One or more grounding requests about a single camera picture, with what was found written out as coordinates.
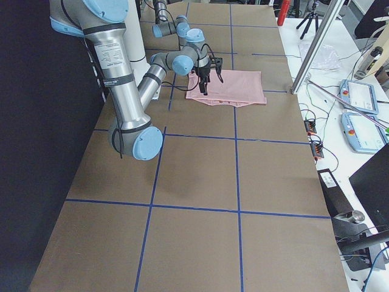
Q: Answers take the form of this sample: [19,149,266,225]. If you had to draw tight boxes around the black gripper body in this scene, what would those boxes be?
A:
[194,57,223,80]

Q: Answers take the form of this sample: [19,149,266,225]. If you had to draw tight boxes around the pink snoopy t-shirt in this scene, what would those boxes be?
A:
[185,69,267,108]

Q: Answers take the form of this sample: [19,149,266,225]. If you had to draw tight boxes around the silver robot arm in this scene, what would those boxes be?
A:
[49,1,222,161]
[152,0,190,50]

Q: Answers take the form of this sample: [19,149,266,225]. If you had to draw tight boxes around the blue tape grid lines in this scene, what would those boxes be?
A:
[50,3,347,291]

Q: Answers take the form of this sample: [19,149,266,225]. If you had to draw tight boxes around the red fire extinguisher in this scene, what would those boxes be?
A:
[277,0,291,26]

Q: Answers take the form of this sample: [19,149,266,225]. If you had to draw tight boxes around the clear plastic bag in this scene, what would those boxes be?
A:
[298,41,341,70]

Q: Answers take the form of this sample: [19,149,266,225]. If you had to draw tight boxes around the orange black connector box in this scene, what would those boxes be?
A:
[304,119,317,136]

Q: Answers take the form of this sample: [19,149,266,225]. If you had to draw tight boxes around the upper blue teach pendant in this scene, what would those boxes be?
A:
[339,79,379,115]

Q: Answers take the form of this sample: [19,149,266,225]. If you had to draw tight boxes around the blue teach pendant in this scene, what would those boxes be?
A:
[341,112,388,154]
[339,79,379,115]

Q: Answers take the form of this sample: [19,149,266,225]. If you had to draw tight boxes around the lower blue teach pendant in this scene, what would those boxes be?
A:
[341,112,388,154]

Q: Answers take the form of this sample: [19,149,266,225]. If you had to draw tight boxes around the black box with label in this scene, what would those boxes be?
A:
[317,169,354,217]

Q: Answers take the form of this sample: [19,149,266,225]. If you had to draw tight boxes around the black monitor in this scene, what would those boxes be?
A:
[349,145,388,227]

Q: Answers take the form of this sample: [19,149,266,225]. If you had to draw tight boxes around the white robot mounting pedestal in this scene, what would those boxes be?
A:
[121,0,162,101]

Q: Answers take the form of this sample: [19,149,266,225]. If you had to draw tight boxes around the black camera tripod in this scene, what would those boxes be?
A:
[296,1,319,40]

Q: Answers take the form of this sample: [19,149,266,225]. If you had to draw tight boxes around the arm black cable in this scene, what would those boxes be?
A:
[112,44,225,161]

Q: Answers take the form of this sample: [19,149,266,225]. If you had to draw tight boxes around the aluminium frame post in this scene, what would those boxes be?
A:
[291,0,344,94]

